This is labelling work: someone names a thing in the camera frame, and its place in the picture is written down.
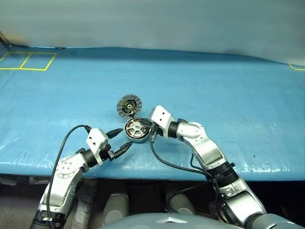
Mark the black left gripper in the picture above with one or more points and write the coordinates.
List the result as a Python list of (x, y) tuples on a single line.
[(108, 153)]

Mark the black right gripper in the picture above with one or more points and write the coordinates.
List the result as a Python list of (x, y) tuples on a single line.
[(156, 130)]

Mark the black rotor ring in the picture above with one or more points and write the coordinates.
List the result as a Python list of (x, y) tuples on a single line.
[(136, 127)]

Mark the silver motor housing copper windings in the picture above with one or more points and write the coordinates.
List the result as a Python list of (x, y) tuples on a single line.
[(138, 140)]

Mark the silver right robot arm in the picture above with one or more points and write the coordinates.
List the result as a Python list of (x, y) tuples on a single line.
[(207, 148)]

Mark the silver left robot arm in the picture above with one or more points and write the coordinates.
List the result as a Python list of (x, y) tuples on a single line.
[(66, 171)]

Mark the dark grey rounded shape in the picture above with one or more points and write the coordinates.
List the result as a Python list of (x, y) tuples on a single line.
[(116, 205), (182, 204)]

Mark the blue plastic table cover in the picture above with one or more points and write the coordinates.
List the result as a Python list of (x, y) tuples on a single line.
[(214, 107)]

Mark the grey robot torso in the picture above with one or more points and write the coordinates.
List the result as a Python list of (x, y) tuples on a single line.
[(166, 223)]

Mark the white partition panel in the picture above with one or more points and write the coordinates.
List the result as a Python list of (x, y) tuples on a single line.
[(152, 23)]

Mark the yellow tape double square marking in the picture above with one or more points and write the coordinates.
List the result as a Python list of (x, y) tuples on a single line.
[(23, 69)]

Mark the yellow tape corner marking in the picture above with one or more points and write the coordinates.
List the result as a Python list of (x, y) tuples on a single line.
[(296, 69)]

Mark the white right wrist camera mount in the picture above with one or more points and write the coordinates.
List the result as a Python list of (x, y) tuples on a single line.
[(162, 117)]

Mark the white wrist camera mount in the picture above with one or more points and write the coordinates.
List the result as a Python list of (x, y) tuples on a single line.
[(162, 117), (96, 140)]

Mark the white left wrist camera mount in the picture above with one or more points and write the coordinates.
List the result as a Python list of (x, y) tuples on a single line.
[(96, 140)]

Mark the dark textured post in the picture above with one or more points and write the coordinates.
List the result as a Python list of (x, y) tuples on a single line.
[(85, 205)]

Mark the metal frame bar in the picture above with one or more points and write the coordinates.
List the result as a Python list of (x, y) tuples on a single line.
[(4, 40)]

